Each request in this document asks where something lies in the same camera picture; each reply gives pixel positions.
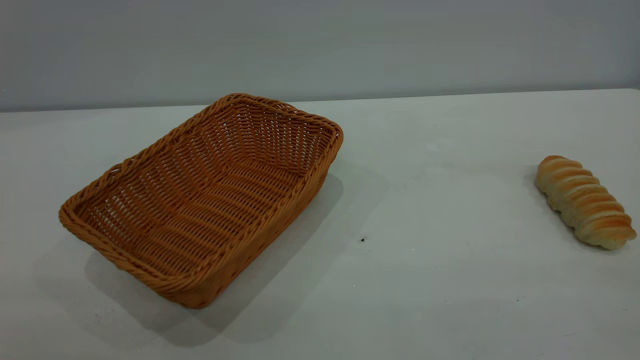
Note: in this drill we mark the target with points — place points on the orange woven wicker basket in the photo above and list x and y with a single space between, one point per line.
210 200

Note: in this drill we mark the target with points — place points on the ridged golden bread roll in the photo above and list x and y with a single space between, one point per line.
582 200

